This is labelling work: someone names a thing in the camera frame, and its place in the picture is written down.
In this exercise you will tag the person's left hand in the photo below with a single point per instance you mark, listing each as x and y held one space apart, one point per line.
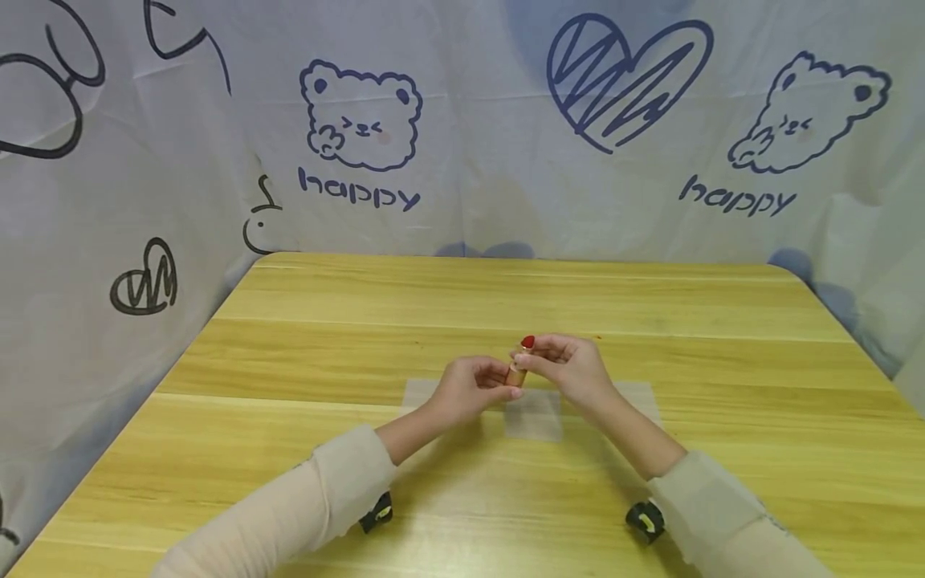
466 392

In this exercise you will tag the person's right hand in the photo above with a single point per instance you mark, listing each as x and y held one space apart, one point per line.
574 373

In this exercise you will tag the person's left thumb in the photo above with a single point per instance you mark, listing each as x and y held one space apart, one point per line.
506 393

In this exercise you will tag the person's left fingers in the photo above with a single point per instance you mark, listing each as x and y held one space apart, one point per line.
491 366

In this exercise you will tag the person's right fingers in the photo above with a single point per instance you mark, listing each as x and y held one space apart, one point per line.
545 343

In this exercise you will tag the person's right thumb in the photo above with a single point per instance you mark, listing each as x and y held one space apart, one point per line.
533 363

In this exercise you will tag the gold lipstick with red tip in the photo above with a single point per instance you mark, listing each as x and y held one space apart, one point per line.
520 363

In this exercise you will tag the person's left forearm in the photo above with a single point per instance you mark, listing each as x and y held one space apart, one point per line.
303 502

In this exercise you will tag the person's right forearm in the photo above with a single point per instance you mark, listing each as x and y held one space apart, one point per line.
694 490

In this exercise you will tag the clear tape patch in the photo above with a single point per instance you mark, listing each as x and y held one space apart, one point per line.
533 408

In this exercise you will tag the black wrist band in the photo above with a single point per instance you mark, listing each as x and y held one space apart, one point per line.
376 512
645 520

